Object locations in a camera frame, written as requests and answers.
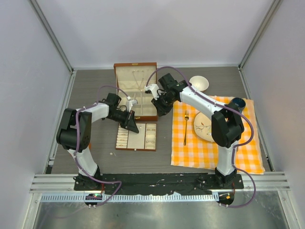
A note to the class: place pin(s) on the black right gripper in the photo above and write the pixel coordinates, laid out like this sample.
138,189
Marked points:
161,110

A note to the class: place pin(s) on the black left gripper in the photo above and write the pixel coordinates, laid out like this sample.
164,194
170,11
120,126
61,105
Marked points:
129,123

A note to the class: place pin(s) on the brown jewelry tray insert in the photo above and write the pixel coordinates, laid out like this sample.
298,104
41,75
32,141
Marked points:
145,140

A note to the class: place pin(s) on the brown jewelry box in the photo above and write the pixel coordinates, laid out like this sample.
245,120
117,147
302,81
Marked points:
131,78

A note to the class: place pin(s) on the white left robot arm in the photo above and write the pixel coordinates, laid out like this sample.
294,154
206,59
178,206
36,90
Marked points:
74,135

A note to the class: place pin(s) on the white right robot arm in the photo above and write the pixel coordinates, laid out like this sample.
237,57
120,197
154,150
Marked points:
226,123

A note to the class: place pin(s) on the gold fork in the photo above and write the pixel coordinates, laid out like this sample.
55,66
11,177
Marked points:
186,118

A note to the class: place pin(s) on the decorated ceramic plate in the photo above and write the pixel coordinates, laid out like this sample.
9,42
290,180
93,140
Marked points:
203,127

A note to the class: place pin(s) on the white ceramic bowl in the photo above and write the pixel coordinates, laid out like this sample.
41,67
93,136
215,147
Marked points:
199,83

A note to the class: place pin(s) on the yellow checkered cloth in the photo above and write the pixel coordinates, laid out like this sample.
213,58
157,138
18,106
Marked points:
199,153

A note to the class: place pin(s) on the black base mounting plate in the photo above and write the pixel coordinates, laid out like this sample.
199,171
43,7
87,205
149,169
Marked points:
156,184

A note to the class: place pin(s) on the dark blue mug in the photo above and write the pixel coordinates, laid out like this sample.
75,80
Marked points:
240,103

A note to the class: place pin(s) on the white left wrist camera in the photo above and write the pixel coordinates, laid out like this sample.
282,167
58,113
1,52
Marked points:
130,103

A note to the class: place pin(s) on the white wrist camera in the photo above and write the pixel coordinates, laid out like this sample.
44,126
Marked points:
153,90
130,103

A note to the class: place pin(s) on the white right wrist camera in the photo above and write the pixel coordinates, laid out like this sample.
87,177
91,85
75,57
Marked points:
153,90

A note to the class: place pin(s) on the white slotted cable duct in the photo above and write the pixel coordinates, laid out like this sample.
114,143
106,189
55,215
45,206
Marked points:
97,198

